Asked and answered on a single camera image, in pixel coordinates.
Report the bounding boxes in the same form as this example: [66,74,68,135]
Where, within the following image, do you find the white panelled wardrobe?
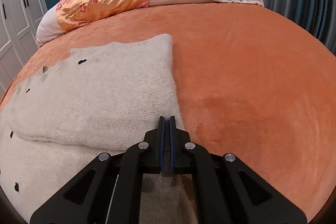
[0,0,47,95]

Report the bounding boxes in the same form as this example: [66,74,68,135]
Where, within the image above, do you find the orange plush bed blanket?
[1,3,335,220]

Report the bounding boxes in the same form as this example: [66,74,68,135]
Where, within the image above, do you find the orange floral satin pillow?
[55,0,150,32]

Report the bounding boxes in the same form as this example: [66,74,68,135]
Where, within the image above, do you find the cream knit sweater black hearts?
[1,34,183,221]

